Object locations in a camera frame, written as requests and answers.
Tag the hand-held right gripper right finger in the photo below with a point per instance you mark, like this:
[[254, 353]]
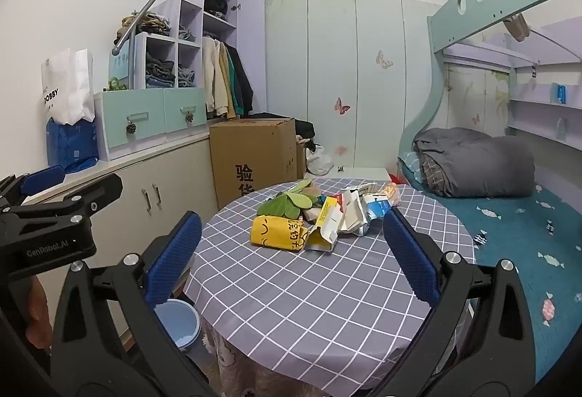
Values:
[[409, 256]]

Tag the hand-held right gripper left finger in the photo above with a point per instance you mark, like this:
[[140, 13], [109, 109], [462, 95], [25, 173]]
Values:
[[175, 260]]

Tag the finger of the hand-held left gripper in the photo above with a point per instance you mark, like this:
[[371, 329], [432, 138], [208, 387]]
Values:
[[43, 178], [102, 187]]

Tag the blue white carton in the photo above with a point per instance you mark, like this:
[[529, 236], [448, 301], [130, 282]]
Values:
[[377, 208]]

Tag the light blue plastic bin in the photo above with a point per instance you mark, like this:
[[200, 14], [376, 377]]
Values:
[[177, 324]]

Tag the orange patterned snack packet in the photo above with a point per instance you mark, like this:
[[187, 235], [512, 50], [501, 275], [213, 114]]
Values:
[[391, 192]]

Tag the yellow white carton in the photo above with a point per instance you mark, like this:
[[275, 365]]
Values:
[[329, 215]]

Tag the yellow snack packet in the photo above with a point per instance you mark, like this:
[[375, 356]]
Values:
[[273, 233]]

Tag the dark green leaf wrapper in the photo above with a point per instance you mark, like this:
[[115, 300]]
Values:
[[279, 207]]

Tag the light green leaf wrapper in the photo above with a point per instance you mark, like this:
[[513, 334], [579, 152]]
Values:
[[300, 187]]

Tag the person's left hand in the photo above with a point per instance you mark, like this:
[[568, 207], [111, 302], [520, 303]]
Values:
[[38, 310]]

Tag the cream low cabinet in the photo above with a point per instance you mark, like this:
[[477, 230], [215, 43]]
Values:
[[118, 197]]

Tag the blue bag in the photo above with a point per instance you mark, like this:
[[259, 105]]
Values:
[[72, 147]]

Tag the pinecone drawer pull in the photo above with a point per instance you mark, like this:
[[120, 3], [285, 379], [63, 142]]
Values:
[[132, 128], [188, 117]]

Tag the teal drawer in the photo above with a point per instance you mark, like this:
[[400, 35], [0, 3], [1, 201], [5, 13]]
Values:
[[136, 115], [184, 106]]

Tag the blue plaid pillow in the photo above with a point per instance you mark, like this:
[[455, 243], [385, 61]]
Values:
[[409, 167]]

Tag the white paper bag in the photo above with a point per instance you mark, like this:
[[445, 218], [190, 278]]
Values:
[[68, 83]]

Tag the green toy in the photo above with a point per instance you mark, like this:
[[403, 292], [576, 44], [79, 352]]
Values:
[[116, 83]]

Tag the grey duvet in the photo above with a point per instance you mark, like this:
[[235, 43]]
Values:
[[477, 165]]

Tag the teal candy print bedsheet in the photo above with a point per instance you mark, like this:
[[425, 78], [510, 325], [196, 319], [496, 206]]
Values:
[[523, 242]]

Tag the faint pink butterfly sticker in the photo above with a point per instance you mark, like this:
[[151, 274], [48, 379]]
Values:
[[338, 149]]

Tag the grey folded clothes pile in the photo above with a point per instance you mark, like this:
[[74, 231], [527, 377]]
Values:
[[159, 72]]

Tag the white plastic bag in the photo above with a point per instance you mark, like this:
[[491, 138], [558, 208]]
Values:
[[320, 160]]

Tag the large cardboard box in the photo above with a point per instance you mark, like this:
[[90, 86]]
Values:
[[254, 151]]

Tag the blue folded clothes pile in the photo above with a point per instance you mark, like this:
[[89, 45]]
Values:
[[186, 76]]

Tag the small brown box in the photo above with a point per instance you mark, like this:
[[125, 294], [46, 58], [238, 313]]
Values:
[[300, 160]]

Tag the cream hanging jacket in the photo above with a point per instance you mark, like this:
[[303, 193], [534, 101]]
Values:
[[211, 74]]

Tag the yellow hanging garment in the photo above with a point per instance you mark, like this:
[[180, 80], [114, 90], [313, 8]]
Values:
[[227, 87]]

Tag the black bag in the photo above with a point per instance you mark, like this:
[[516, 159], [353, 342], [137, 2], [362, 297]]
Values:
[[303, 131]]

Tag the olive folded clothes pile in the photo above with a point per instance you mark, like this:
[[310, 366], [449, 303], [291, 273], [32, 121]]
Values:
[[145, 24]]

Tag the green hanging garment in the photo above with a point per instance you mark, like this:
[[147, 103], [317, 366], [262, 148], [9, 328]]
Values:
[[235, 83]]

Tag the black hanging jacket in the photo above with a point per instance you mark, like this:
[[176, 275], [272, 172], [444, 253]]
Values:
[[245, 83]]

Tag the white cubby shelf unit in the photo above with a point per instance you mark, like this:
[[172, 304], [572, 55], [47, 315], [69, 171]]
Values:
[[191, 15]]

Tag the cream butterfly sticker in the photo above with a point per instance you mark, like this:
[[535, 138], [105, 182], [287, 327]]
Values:
[[384, 59]]

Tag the lilac wardrobe door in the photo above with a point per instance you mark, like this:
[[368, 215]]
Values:
[[251, 51]]

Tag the pale green wardrobe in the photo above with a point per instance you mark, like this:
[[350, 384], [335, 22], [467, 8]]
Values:
[[354, 60]]

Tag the black folded clothes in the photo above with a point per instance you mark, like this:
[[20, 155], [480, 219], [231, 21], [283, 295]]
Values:
[[216, 8]]

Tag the small blue box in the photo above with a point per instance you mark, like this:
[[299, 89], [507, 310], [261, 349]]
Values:
[[560, 93]]

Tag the lilac wall shelf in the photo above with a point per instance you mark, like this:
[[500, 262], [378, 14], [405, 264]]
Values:
[[536, 106]]

